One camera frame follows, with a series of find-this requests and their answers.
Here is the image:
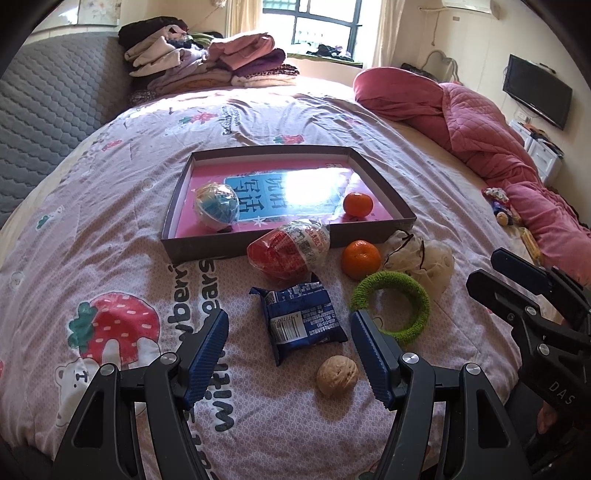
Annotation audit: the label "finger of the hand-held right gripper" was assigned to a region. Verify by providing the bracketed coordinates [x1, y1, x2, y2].
[465, 270, 550, 334]
[490, 248, 556, 289]

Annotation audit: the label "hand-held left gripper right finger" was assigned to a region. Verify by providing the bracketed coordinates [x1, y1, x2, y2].
[349, 309, 532, 480]

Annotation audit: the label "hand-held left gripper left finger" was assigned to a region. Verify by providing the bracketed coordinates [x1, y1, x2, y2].
[52, 308, 230, 480]

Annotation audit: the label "walnut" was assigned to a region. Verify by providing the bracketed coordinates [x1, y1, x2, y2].
[316, 355, 359, 398]

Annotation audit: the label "beige mesh scrunchie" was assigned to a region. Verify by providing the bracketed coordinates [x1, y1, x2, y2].
[382, 229, 455, 296]

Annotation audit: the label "green fuzzy ring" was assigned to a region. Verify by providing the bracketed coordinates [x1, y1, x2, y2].
[349, 271, 431, 346]

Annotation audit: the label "blue snack packet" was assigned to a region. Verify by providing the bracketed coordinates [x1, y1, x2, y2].
[249, 272, 348, 367]

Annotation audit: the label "shallow brown cardboard box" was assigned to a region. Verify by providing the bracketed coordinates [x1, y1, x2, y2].
[160, 145, 415, 264]

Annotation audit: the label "person's right hand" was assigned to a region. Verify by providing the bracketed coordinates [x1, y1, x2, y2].
[537, 401, 567, 435]

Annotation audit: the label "small stuffed toy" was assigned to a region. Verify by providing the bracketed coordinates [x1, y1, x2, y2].
[482, 187, 516, 227]

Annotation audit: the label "orange tangerine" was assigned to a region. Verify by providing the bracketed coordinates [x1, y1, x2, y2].
[342, 191, 374, 219]
[341, 239, 382, 281]

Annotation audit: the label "white drawer cabinet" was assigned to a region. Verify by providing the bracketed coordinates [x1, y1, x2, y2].
[510, 117, 565, 185]

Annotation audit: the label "red wrapped toy egg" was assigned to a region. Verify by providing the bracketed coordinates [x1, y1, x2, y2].
[246, 219, 332, 282]

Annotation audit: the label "pink quilt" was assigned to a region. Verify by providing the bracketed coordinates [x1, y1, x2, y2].
[416, 82, 591, 259]

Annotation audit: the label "blue wrapped toy egg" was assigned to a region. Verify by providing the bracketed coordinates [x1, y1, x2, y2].
[193, 182, 241, 232]

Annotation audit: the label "black television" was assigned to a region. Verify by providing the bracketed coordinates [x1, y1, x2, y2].
[502, 54, 573, 131]

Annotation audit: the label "pink pillow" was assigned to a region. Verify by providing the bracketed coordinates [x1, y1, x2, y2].
[353, 68, 446, 123]

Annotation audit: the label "dark bag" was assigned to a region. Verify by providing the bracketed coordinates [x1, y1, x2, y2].
[401, 62, 437, 78]

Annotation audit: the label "white air conditioner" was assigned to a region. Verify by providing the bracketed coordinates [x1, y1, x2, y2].
[441, 0, 492, 14]

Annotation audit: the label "cream curtain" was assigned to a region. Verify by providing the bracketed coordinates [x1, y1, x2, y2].
[225, 0, 265, 47]
[369, 0, 408, 70]

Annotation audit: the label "grey quilted headboard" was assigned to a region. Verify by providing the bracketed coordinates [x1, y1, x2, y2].
[0, 32, 134, 227]

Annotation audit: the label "dark clothes on windowsill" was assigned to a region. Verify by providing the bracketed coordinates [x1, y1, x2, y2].
[316, 44, 355, 59]

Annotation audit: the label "pile of folded clothes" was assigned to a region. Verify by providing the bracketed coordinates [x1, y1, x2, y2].
[117, 16, 301, 107]

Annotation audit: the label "window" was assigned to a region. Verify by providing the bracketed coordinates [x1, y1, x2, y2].
[261, 0, 370, 63]

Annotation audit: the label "floral white wardrobe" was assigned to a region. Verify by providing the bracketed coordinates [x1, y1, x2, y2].
[76, 0, 122, 24]

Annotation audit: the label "white curved metal frame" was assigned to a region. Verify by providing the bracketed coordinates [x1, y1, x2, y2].
[424, 49, 462, 85]

